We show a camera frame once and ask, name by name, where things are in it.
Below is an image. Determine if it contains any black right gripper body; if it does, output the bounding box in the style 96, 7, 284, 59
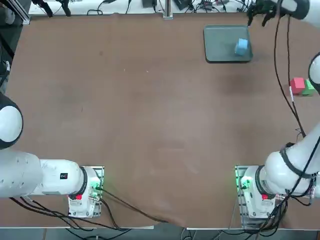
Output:
254, 0, 279, 13

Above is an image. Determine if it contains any blue square foam block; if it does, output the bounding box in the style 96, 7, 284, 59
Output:
234, 38, 250, 57

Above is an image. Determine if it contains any red square foam block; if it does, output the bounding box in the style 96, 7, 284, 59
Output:
289, 77, 306, 96

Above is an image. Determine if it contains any green square foam block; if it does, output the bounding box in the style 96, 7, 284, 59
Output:
301, 79, 316, 97

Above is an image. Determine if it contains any gray metal tray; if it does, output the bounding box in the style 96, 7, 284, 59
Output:
203, 24, 254, 63

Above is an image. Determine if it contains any grey aluminium rail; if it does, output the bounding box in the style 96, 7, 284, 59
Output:
4, 0, 31, 26

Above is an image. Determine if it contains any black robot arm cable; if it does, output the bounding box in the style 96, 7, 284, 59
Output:
273, 0, 307, 138

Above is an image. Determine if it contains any black arm cable white tag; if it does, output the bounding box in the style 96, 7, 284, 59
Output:
286, 13, 307, 138

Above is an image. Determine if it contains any aluminium frame post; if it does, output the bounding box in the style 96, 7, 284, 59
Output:
162, 0, 174, 20

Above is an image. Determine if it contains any black base cable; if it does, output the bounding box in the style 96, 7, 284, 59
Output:
8, 196, 133, 232
101, 188, 171, 224

